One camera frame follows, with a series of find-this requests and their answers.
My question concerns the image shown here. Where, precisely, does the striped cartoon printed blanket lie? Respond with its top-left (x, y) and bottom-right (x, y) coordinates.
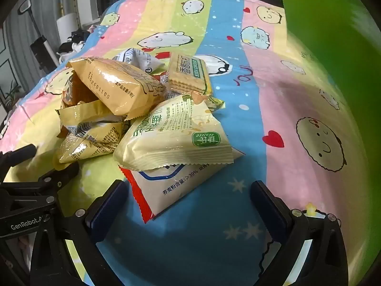
top-left (0, 0), bottom-right (370, 286)

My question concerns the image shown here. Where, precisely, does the small pale yellow packet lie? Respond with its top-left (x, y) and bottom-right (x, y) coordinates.
top-left (205, 95), bottom-right (226, 113)

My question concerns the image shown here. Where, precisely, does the dark clothes pile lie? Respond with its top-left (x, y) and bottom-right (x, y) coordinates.
top-left (58, 24), bottom-right (100, 56)

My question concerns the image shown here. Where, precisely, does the silver white snack packet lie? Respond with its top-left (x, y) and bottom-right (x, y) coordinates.
top-left (112, 48), bottom-right (165, 75)

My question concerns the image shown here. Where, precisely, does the pale yellow packet green label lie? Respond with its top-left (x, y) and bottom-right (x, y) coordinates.
top-left (113, 94), bottom-right (246, 172)

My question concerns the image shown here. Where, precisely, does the green cardboard box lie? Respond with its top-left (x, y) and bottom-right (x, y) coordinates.
top-left (275, 0), bottom-right (381, 277)

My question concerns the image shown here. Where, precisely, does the beige packet with red edges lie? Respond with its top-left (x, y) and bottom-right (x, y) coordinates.
top-left (119, 155), bottom-right (239, 224)

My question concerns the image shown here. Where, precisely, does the white cylindrical bin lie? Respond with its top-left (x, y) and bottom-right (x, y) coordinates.
top-left (56, 13), bottom-right (78, 46)

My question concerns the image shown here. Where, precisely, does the small gold snack packet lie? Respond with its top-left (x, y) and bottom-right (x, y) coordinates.
top-left (54, 122), bottom-right (124, 164)
top-left (56, 100), bottom-right (125, 139)

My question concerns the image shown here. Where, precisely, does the large golden snack packet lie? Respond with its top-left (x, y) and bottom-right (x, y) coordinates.
top-left (65, 56), bottom-right (167, 121)

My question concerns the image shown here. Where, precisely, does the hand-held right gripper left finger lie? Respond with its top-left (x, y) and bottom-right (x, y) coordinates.
top-left (30, 179), bottom-right (129, 286)

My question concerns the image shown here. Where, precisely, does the cracker packet with green stripe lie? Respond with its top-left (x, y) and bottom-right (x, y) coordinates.
top-left (165, 52), bottom-right (213, 94)

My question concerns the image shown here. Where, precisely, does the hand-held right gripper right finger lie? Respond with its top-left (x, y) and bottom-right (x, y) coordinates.
top-left (249, 180), bottom-right (349, 286)

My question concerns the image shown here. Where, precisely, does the potted plant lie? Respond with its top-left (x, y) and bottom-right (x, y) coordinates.
top-left (3, 82), bottom-right (23, 108)

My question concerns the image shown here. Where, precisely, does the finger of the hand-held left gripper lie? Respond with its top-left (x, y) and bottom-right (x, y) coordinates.
top-left (27, 161), bottom-right (80, 215)
top-left (0, 143), bottom-right (37, 182)

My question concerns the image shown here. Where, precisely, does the orange snack packet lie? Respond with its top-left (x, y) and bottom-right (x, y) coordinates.
top-left (61, 74), bottom-right (99, 109)

